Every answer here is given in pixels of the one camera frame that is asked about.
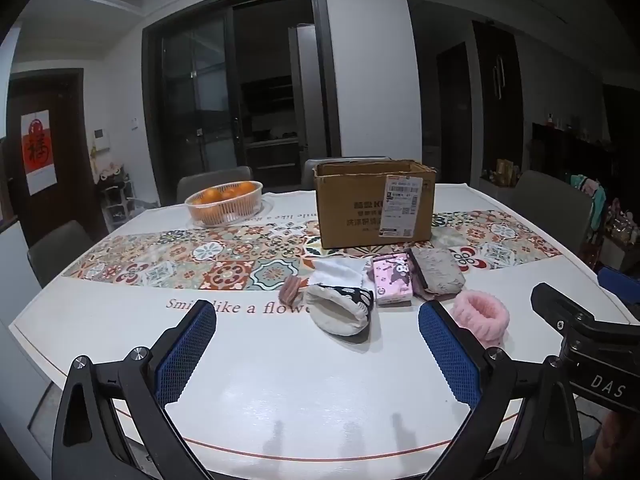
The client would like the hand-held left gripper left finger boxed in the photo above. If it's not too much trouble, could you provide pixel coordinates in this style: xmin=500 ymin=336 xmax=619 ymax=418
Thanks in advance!
xmin=51 ymin=299 xmax=218 ymax=480

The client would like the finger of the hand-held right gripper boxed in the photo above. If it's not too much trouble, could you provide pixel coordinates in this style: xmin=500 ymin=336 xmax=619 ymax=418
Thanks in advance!
xmin=530 ymin=282 xmax=597 ymax=334
xmin=598 ymin=266 xmax=640 ymax=304

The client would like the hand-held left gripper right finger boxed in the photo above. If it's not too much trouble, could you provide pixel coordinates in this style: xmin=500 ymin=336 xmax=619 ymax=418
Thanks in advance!
xmin=418 ymin=301 xmax=586 ymax=480

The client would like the pink fluffy wristband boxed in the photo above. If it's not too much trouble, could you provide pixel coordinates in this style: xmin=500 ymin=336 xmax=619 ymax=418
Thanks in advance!
xmin=451 ymin=290 xmax=511 ymax=350

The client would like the purple fluffy chenille towel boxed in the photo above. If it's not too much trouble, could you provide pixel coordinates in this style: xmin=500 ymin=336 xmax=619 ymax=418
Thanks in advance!
xmin=407 ymin=246 xmax=467 ymax=301

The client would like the pink cartoon tissue pack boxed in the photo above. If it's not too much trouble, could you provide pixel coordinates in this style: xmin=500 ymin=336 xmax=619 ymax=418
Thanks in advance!
xmin=372 ymin=254 xmax=416 ymax=307

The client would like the beige sock with patterned cuff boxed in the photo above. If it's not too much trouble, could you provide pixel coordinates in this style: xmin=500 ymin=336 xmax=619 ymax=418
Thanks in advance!
xmin=305 ymin=284 xmax=376 ymax=345

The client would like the white sock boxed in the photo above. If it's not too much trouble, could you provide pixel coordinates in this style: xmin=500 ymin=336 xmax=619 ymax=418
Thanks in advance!
xmin=314 ymin=256 xmax=374 ymax=291

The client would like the brown cardboard box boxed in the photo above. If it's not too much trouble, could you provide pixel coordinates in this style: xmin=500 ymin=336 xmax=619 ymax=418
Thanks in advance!
xmin=313 ymin=159 xmax=437 ymax=250

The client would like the person's right forearm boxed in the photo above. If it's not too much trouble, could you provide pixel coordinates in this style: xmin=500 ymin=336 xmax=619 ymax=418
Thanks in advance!
xmin=590 ymin=410 xmax=640 ymax=480

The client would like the teal clothing pile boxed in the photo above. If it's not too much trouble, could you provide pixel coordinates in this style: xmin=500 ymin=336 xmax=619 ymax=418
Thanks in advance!
xmin=570 ymin=175 xmax=609 ymax=232

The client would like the grey dining chair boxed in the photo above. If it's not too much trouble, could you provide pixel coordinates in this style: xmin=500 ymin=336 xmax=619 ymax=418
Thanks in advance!
xmin=27 ymin=220 xmax=94 ymax=288
xmin=510 ymin=170 xmax=594 ymax=257
xmin=176 ymin=166 xmax=253 ymax=206
xmin=301 ymin=156 xmax=388 ymax=192

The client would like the white patterned tablecloth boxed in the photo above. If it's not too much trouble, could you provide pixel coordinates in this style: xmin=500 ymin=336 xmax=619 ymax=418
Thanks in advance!
xmin=10 ymin=182 xmax=632 ymax=480

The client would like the dark sideboard cabinet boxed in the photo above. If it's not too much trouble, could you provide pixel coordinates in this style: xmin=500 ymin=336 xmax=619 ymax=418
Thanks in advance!
xmin=530 ymin=120 xmax=640 ymax=196

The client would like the low white cabinet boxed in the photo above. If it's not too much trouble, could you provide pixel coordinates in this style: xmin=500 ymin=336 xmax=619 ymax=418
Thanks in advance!
xmin=479 ymin=175 xmax=517 ymax=202

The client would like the white plastic basket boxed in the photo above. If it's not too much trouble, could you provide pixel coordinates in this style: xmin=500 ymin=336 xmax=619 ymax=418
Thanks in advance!
xmin=184 ymin=180 xmax=264 ymax=227

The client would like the pile of oranges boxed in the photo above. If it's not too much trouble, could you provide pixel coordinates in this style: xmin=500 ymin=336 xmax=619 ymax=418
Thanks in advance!
xmin=191 ymin=182 xmax=257 ymax=224

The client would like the white shoe rack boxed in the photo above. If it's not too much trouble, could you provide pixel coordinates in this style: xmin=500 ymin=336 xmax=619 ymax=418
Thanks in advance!
xmin=97 ymin=160 xmax=139 ymax=234

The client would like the dark interior door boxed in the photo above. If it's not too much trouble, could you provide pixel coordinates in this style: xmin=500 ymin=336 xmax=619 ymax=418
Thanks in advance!
xmin=436 ymin=42 xmax=474 ymax=186

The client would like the dark wooden door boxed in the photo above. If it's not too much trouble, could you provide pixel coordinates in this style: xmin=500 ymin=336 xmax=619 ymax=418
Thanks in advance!
xmin=4 ymin=69 xmax=97 ymax=248

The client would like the dark sliding glass door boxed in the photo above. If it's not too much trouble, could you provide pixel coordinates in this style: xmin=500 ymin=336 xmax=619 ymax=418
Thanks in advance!
xmin=142 ymin=0 xmax=342 ymax=206

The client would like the linear ceiling air vent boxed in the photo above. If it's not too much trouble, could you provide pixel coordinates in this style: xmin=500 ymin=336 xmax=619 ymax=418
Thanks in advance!
xmin=502 ymin=0 xmax=569 ymax=24

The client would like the tall dark cabinet with handles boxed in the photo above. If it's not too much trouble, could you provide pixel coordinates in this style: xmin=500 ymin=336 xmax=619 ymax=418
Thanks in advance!
xmin=472 ymin=20 xmax=524 ymax=186

